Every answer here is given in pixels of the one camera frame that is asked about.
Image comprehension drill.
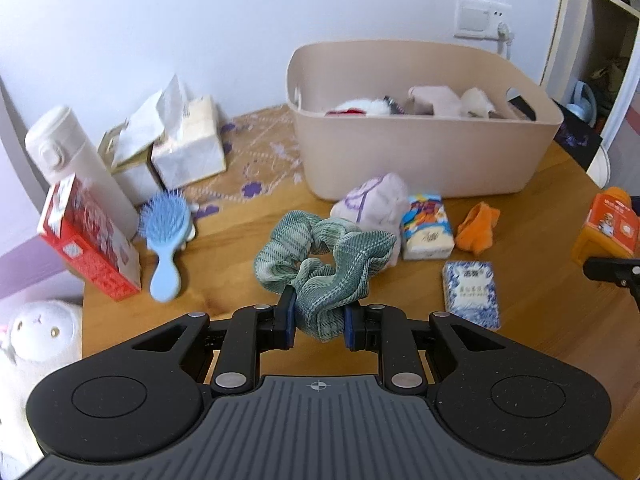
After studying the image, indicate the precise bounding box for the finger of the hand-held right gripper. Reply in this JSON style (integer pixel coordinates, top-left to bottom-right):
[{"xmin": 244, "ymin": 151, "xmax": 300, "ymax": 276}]
[{"xmin": 582, "ymin": 256, "xmax": 640, "ymax": 307}]

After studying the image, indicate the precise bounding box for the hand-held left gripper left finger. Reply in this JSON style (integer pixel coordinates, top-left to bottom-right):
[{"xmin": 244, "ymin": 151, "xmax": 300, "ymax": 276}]
[{"xmin": 131, "ymin": 287, "xmax": 297, "ymax": 395}]

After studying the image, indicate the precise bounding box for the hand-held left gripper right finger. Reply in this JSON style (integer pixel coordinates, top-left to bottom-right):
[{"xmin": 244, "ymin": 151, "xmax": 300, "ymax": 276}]
[{"xmin": 344, "ymin": 302, "xmax": 506, "ymax": 392}]

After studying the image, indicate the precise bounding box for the green striped scrunchie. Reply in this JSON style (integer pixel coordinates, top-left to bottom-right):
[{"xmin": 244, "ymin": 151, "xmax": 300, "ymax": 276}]
[{"xmin": 253, "ymin": 211, "xmax": 398, "ymax": 343}]

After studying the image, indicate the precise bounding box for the beige plastic basket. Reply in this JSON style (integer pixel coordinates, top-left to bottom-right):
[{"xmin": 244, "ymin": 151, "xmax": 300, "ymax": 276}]
[{"xmin": 286, "ymin": 40, "xmax": 565, "ymax": 202}]

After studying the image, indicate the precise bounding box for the cream fluffy cloth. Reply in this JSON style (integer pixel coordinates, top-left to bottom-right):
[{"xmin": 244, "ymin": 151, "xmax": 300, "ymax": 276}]
[{"xmin": 460, "ymin": 87, "xmax": 499, "ymax": 120}]

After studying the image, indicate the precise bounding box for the wooden desktop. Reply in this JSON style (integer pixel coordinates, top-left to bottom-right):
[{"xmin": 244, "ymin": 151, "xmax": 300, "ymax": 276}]
[{"xmin": 80, "ymin": 105, "xmax": 640, "ymax": 480}]

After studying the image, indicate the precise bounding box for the orange bottle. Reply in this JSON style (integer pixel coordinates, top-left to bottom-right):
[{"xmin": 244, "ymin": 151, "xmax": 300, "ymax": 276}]
[{"xmin": 571, "ymin": 186, "xmax": 640, "ymax": 263}]

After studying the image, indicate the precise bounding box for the blue and white patterned packet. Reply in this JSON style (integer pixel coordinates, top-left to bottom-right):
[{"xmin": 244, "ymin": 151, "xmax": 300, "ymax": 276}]
[{"xmin": 441, "ymin": 260, "xmax": 502, "ymax": 332}]

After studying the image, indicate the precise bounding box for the cartoon printed tissue packet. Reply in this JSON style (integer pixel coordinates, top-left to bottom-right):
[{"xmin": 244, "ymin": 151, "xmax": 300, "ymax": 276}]
[{"xmin": 400, "ymin": 192, "xmax": 457, "ymax": 261}]

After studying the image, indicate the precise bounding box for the lavender cloth with purple print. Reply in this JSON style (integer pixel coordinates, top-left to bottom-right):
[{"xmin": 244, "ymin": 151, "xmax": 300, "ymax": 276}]
[{"xmin": 330, "ymin": 172, "xmax": 411, "ymax": 266}]

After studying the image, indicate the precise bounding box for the black bag with purple print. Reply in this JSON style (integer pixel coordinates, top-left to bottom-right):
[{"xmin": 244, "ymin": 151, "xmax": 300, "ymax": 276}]
[{"xmin": 550, "ymin": 100, "xmax": 604, "ymax": 171}]

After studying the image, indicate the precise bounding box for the orange cloth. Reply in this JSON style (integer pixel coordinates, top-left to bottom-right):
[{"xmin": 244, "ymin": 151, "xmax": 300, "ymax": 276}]
[{"xmin": 455, "ymin": 201, "xmax": 502, "ymax": 256}]

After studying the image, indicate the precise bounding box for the light blue hairbrush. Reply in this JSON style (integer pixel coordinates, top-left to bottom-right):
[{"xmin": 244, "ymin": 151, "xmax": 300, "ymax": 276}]
[{"xmin": 137, "ymin": 190, "xmax": 193, "ymax": 303}]

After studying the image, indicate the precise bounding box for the purple flowered table mat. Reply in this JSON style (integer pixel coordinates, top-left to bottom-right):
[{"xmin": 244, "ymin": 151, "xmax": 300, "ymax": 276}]
[{"xmin": 170, "ymin": 102, "xmax": 315, "ymax": 222}]

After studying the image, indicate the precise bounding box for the light blue watering can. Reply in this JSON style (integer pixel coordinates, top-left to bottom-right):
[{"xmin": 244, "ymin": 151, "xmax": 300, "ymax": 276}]
[{"xmin": 569, "ymin": 80, "xmax": 599, "ymax": 128}]

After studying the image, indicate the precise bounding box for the yellow tissue pack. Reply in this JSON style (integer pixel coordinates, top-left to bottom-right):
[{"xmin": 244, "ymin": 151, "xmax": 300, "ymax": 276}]
[{"xmin": 150, "ymin": 95, "xmax": 227, "ymax": 192}]

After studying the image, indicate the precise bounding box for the dark brown bag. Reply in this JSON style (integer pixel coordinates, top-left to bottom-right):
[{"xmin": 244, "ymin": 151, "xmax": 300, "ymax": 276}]
[{"xmin": 590, "ymin": 57, "xmax": 632, "ymax": 111}]

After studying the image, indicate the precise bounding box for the red patterned box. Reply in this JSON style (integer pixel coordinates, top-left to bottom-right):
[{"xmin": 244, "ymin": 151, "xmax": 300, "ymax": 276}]
[{"xmin": 36, "ymin": 173, "xmax": 143, "ymax": 302}]

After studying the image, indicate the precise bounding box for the white and red plush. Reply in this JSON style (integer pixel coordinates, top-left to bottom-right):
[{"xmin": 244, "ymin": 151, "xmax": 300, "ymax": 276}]
[{"xmin": 325, "ymin": 96, "xmax": 394, "ymax": 118}]

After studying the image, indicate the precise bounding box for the open tissue box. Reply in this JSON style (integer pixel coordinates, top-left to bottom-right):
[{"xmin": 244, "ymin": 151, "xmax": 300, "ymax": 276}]
[{"xmin": 96, "ymin": 74, "xmax": 194, "ymax": 206}]

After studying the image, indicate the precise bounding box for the pale pink cloth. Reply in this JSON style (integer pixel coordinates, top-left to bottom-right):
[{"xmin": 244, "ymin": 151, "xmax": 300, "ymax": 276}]
[{"xmin": 407, "ymin": 85, "xmax": 463, "ymax": 118}]

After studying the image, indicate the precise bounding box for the white plush toy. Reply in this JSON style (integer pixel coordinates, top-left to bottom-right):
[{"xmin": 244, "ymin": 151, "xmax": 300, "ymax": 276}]
[{"xmin": 0, "ymin": 299, "xmax": 83, "ymax": 466}]

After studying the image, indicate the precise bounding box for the cream shelf unit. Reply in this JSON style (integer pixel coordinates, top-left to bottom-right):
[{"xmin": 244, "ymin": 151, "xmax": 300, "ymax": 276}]
[{"xmin": 540, "ymin": 0, "xmax": 640, "ymax": 133}]

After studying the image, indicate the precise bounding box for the white thermos bottle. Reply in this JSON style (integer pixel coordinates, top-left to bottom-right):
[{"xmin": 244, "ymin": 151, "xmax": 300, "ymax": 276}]
[{"xmin": 25, "ymin": 105, "xmax": 141, "ymax": 241}]

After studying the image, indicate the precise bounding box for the white wall switch socket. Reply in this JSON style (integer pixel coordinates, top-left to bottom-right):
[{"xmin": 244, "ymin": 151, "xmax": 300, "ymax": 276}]
[{"xmin": 453, "ymin": 0, "xmax": 513, "ymax": 41}]

